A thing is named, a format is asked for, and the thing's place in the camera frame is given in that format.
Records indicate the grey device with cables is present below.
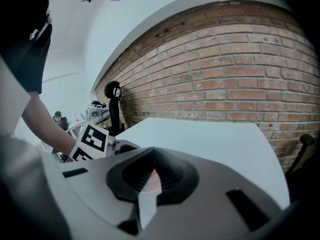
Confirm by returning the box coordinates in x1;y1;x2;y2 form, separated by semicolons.
84;100;111;125

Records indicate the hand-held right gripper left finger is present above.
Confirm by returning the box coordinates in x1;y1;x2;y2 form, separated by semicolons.
41;146;156;235

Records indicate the person's black shirt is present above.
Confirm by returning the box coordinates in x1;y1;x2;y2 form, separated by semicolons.
0;0;54;95

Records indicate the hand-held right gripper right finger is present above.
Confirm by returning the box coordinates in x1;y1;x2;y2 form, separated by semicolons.
139;146;285;240

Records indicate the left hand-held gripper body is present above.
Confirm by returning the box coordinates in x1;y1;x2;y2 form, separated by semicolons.
68;123;120;162

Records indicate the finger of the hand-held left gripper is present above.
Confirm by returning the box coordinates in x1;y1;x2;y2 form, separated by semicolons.
116;139;141;155

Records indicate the person's left forearm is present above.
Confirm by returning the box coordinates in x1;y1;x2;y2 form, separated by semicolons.
21;92;77;159

